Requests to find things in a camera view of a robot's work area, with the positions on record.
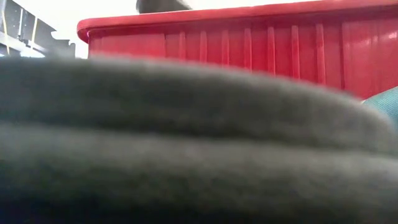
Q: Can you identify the teal slide sandal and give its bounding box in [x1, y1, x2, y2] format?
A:
[362, 86, 398, 132]

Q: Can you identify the red plastic bin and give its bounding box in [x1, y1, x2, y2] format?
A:
[76, 0, 398, 100]

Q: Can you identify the black slide sandal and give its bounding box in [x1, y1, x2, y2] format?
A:
[0, 55, 398, 224]

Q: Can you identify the grey metal rack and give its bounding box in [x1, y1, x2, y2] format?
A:
[0, 0, 76, 58]

